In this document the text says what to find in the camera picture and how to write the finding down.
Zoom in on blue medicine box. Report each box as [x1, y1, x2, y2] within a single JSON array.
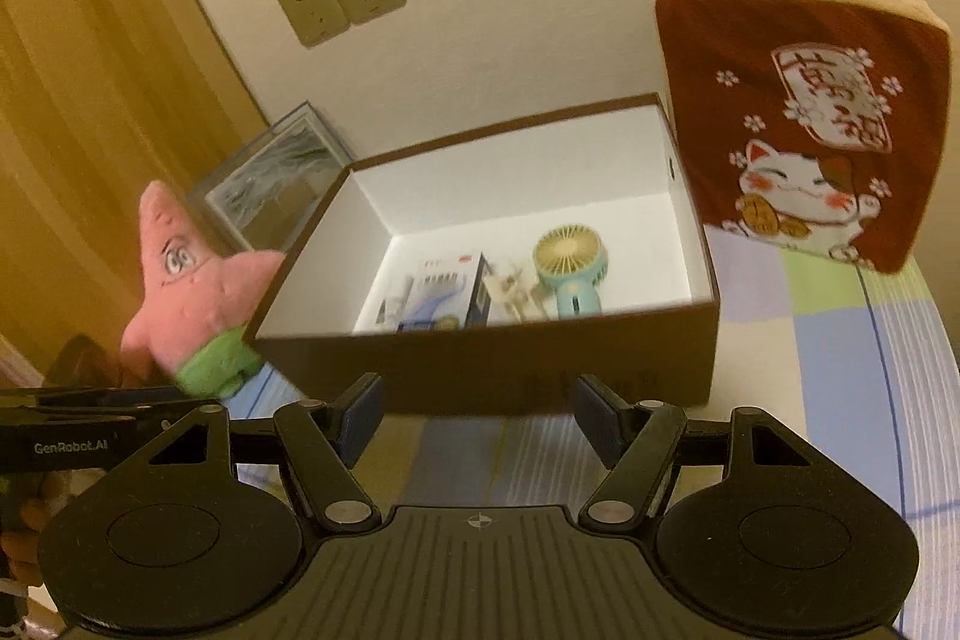
[[374, 252, 491, 331]]

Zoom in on white long medicine box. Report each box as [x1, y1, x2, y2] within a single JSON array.
[[483, 265, 547, 323]]

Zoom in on mint handheld fan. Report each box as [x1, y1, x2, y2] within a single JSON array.
[[532, 224, 608, 319]]

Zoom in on person's left hand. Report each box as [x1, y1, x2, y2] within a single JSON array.
[[2, 471, 71, 587]]

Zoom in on pink starfish plush toy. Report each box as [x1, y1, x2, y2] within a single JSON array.
[[119, 181, 285, 399]]

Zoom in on brown cardboard box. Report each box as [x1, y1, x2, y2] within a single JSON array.
[[245, 96, 719, 416]]

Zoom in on checkered tablecloth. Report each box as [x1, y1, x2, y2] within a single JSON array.
[[224, 222, 960, 640]]

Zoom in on framed landscape picture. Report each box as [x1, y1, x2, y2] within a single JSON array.
[[187, 103, 353, 250]]

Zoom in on red lucky cat cushion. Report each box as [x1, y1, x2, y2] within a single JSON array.
[[654, 0, 952, 275]]

